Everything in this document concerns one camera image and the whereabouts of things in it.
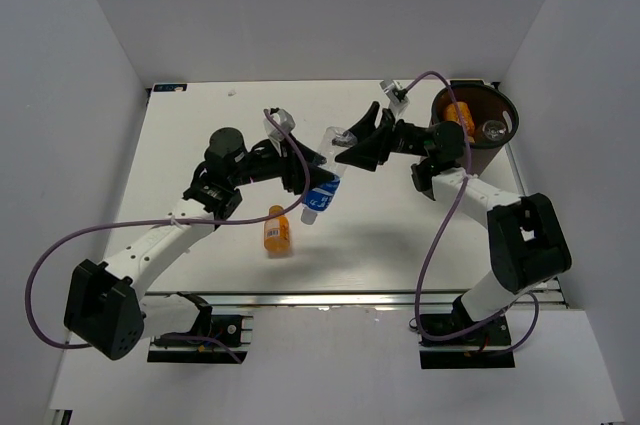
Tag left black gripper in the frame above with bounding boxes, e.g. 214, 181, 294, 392
231, 133, 335, 197

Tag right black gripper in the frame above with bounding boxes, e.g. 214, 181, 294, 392
330, 102, 429, 173

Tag blue label water bottle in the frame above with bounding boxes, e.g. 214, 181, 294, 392
301, 127, 357, 225

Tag orange juice bottle label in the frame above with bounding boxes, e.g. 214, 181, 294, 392
263, 205, 291, 256

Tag orange juice bottle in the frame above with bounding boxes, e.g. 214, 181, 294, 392
442, 101, 476, 142

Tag clear plastic bottle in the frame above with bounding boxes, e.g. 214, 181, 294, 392
480, 120, 508, 142

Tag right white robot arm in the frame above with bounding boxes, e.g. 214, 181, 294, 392
336, 103, 572, 344

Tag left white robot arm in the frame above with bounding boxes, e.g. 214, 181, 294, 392
64, 127, 332, 360

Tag brown cylindrical bin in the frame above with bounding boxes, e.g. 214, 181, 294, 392
451, 80, 519, 175

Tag blue label sticker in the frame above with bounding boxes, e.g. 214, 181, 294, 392
152, 83, 187, 93

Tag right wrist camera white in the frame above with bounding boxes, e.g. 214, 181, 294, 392
379, 79, 409, 119

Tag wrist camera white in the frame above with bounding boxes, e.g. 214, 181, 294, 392
263, 108, 296, 144
379, 79, 409, 119

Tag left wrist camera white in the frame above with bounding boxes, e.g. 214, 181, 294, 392
263, 108, 296, 144

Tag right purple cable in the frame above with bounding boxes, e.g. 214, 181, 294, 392
399, 70, 541, 359

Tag purple cable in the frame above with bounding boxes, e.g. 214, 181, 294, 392
25, 112, 314, 364
399, 70, 541, 359

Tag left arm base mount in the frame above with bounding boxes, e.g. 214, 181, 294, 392
141, 293, 253, 365

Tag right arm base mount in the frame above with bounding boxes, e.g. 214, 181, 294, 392
418, 317, 515, 370

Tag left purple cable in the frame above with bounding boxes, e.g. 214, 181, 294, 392
25, 112, 314, 364

